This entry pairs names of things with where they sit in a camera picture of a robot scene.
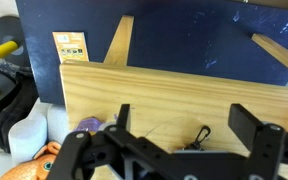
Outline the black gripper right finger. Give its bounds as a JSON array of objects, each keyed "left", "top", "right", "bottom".
[{"left": 227, "top": 103, "right": 288, "bottom": 180}]

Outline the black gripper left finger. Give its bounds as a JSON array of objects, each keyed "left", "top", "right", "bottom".
[{"left": 47, "top": 103, "right": 177, "bottom": 180}]

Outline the purple plastic packet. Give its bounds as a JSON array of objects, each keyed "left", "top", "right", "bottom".
[{"left": 73, "top": 116, "right": 107, "bottom": 135}]

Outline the orange plush toy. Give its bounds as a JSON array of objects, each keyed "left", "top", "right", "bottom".
[{"left": 0, "top": 141, "right": 64, "bottom": 180}]

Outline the black snap hook clip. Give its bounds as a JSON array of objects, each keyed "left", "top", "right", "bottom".
[{"left": 183, "top": 125, "right": 212, "bottom": 152}]

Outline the light wooden board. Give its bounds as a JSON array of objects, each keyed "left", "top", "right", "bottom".
[{"left": 59, "top": 59, "right": 288, "bottom": 180}]

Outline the long wooden support leg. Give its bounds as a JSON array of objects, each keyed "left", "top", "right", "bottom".
[{"left": 251, "top": 32, "right": 288, "bottom": 81}]

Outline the orange printed label sticker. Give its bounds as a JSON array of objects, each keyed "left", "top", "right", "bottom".
[{"left": 52, "top": 31, "right": 90, "bottom": 64}]

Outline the short wooden support leg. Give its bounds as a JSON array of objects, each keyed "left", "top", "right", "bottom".
[{"left": 103, "top": 14, "right": 135, "bottom": 67}]

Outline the black round weight plate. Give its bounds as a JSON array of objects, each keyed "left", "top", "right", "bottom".
[{"left": 0, "top": 15, "right": 30, "bottom": 68}]

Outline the dark blue board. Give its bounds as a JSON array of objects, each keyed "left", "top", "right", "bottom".
[{"left": 14, "top": 0, "right": 288, "bottom": 106}]

